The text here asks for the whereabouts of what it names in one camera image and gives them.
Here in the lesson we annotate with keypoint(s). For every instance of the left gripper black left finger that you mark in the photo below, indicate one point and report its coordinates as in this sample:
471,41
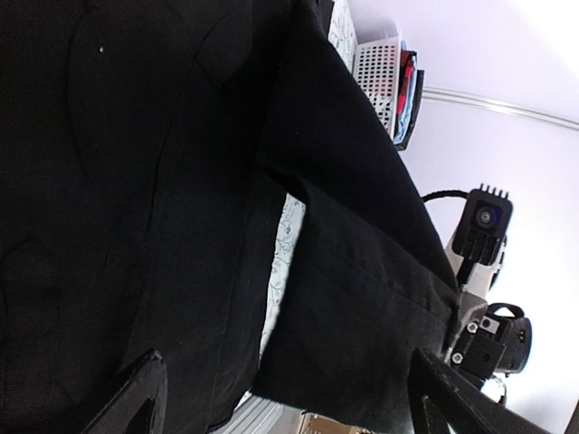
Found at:
134,402

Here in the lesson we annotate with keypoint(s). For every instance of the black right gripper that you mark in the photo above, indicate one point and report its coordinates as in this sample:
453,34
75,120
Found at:
489,339

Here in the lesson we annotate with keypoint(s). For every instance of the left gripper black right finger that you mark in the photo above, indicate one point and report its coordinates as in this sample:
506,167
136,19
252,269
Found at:
442,401

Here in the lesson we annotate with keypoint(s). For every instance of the black long sleeve shirt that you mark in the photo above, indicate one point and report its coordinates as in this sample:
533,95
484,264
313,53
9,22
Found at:
147,148

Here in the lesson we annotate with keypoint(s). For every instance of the light blue folded shirt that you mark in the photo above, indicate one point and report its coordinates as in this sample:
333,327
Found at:
404,119

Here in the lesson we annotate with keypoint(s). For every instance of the dark grey folded shirt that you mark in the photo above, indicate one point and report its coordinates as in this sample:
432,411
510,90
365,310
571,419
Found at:
417,99

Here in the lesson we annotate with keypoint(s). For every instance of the red black plaid shirt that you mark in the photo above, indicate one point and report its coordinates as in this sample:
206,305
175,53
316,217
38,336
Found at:
408,64

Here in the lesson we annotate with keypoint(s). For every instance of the white plastic laundry basket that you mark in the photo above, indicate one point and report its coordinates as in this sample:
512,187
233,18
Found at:
376,71

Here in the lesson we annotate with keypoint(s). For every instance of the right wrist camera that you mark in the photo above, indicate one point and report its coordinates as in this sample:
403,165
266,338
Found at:
477,247

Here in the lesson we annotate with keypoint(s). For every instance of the right aluminium corner post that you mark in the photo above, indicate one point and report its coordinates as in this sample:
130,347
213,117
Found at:
474,101

